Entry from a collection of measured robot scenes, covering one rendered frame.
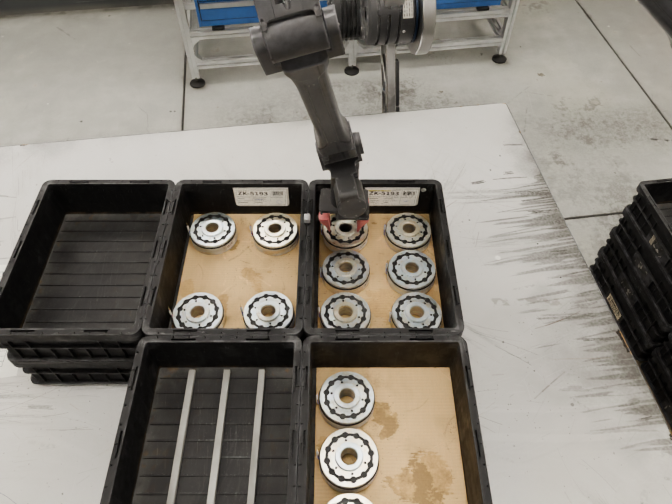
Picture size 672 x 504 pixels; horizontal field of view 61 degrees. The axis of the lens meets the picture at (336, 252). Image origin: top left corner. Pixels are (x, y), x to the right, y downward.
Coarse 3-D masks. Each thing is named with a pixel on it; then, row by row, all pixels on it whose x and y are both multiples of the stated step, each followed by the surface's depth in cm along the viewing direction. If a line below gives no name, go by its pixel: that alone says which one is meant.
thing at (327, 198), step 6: (324, 192) 121; (330, 192) 121; (366, 192) 121; (324, 198) 120; (330, 198) 120; (366, 198) 120; (324, 204) 119; (330, 204) 119; (324, 210) 118; (330, 210) 118; (336, 210) 118; (366, 210) 118
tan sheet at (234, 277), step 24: (240, 216) 134; (240, 240) 130; (192, 264) 126; (216, 264) 126; (240, 264) 126; (264, 264) 126; (288, 264) 126; (192, 288) 122; (216, 288) 122; (240, 288) 122; (264, 288) 122; (288, 288) 122; (240, 312) 118
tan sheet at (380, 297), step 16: (320, 224) 133; (368, 224) 133; (384, 224) 133; (320, 240) 130; (368, 240) 130; (384, 240) 130; (320, 256) 127; (368, 256) 127; (384, 256) 127; (432, 256) 127; (384, 272) 124; (320, 288) 122; (368, 288) 122; (384, 288) 122; (432, 288) 122; (320, 304) 119; (368, 304) 119; (384, 304) 119; (384, 320) 117
